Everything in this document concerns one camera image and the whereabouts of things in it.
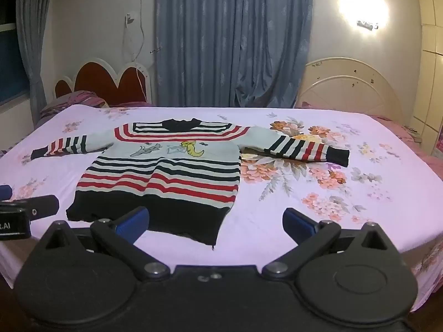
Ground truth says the white charger cable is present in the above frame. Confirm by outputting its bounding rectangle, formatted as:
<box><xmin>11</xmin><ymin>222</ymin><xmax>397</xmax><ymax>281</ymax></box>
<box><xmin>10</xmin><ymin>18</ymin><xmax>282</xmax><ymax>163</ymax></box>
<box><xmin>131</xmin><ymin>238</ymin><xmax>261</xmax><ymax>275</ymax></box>
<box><xmin>123</xmin><ymin>17</ymin><xmax>146</xmax><ymax>102</ymax></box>

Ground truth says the cream wardrobe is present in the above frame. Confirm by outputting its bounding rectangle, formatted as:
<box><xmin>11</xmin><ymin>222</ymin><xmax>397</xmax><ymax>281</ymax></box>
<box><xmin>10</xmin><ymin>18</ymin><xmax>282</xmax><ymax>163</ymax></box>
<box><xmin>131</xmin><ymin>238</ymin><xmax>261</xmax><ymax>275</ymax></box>
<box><xmin>403</xmin><ymin>0</ymin><xmax>443</xmax><ymax>156</ymax></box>

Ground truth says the wide blue curtain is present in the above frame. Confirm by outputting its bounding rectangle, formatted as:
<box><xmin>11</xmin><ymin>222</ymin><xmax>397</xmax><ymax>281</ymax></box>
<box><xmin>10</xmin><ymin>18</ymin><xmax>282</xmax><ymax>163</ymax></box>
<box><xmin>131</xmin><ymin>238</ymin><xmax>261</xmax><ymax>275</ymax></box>
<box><xmin>154</xmin><ymin>0</ymin><xmax>314</xmax><ymax>108</ymax></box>

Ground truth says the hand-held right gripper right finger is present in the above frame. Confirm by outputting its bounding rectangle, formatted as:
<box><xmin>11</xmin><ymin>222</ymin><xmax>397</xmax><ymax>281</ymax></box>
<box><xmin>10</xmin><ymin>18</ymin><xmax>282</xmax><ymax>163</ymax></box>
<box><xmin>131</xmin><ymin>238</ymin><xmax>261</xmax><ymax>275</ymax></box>
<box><xmin>262</xmin><ymin>207</ymin><xmax>399</xmax><ymax>282</ymax></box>

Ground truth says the narrow blue curtain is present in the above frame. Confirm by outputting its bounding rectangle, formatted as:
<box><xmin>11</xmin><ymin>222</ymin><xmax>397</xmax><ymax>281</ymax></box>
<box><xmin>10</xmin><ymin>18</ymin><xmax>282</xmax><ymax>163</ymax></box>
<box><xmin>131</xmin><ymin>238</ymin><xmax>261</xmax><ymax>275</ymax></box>
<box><xmin>16</xmin><ymin>0</ymin><xmax>56</xmax><ymax>125</ymax></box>

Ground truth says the dark window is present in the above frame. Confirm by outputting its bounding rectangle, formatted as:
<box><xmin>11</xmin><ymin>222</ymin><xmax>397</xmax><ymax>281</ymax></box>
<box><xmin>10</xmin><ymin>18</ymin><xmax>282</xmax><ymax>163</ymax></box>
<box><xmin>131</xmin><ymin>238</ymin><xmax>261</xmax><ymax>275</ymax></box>
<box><xmin>0</xmin><ymin>0</ymin><xmax>30</xmax><ymax>106</ymax></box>

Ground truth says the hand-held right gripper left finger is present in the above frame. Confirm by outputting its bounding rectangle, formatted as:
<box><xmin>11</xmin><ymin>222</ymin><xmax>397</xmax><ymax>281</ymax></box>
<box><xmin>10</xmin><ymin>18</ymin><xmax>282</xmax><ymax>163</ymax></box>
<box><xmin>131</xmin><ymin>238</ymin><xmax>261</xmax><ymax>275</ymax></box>
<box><xmin>41</xmin><ymin>206</ymin><xmax>171</xmax><ymax>282</ymax></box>

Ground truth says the red scalloped headboard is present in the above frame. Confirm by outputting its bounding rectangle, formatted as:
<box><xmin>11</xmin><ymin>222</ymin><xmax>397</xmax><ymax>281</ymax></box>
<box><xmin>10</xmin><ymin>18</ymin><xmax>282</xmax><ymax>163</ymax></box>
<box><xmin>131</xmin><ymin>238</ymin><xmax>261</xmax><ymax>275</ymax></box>
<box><xmin>53</xmin><ymin>57</ymin><xmax>153</xmax><ymax>106</ymax></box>

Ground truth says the cream arched headboard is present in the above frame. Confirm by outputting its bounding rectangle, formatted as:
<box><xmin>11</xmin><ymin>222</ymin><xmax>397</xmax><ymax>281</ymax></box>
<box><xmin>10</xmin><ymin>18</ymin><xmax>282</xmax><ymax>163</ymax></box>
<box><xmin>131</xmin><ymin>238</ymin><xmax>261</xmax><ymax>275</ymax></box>
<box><xmin>294</xmin><ymin>57</ymin><xmax>405</xmax><ymax>121</ymax></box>

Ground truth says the striped knit sweater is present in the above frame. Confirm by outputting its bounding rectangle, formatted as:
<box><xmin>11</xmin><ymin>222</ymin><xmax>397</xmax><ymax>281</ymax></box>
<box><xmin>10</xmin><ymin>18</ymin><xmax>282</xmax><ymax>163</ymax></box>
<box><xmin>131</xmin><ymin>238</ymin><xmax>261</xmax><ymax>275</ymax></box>
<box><xmin>30</xmin><ymin>118</ymin><xmax>350</xmax><ymax>247</ymax></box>

